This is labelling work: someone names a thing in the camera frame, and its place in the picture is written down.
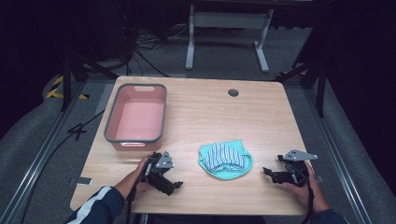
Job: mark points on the pink basket with grey rim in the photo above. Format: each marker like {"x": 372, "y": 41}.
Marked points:
{"x": 138, "y": 119}

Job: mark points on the grey tape piece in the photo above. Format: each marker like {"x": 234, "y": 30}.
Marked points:
{"x": 81, "y": 181}

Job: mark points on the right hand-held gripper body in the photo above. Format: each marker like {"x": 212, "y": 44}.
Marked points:
{"x": 295, "y": 166}

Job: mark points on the teal and striped cloth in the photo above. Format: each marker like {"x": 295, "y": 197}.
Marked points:
{"x": 224, "y": 158}

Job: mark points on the black metal stand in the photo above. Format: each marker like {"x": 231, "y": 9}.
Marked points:
{"x": 314, "y": 77}
{"x": 74, "y": 74}

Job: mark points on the aluminium floor rail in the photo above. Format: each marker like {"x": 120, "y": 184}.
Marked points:
{"x": 37, "y": 161}
{"x": 339, "y": 155}

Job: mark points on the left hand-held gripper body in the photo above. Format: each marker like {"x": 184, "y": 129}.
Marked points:
{"x": 162, "y": 165}

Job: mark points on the white metal desk frame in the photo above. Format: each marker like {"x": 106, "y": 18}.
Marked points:
{"x": 229, "y": 20}

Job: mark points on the person's right hand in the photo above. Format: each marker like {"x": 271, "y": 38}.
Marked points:
{"x": 306, "y": 194}

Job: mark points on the person's left hand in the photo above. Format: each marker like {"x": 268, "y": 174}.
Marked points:
{"x": 140, "y": 174}

